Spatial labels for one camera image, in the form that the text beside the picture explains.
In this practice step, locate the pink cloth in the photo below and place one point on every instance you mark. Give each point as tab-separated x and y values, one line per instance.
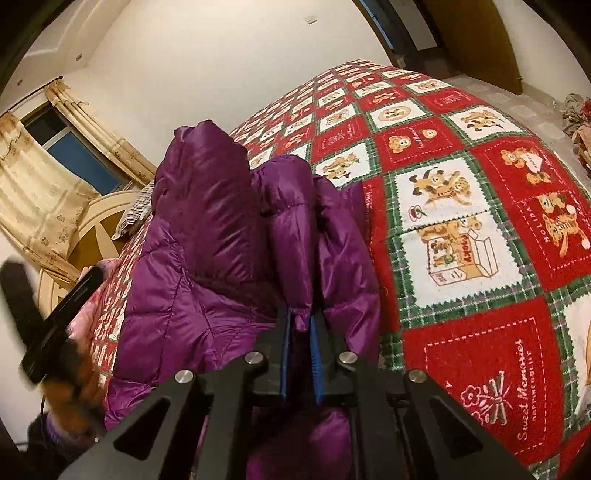
80	326

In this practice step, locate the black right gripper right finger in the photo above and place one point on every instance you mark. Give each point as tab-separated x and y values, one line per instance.
403	425

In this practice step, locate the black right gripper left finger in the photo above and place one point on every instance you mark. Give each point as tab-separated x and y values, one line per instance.
193	426

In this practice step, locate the grey striped pillow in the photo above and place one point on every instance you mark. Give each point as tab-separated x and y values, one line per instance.
136	214

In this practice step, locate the beige patterned curtain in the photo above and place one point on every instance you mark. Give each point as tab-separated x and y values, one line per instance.
42	202

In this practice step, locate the purple down jacket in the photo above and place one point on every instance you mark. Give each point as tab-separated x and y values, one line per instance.
227	246

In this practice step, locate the clutter pile on floor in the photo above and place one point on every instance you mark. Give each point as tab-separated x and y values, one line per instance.
576	120

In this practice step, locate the red patchwork bed quilt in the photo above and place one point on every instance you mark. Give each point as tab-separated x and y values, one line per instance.
480	240

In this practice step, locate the brown wooden door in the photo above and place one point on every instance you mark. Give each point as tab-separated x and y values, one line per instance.
475	36

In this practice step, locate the person's left hand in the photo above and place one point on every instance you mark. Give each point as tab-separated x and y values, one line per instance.
64	413

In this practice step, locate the window with blue pane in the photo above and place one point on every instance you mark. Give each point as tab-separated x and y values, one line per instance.
56	135

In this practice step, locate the cream wooden headboard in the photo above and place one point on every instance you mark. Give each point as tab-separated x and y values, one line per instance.
91	243

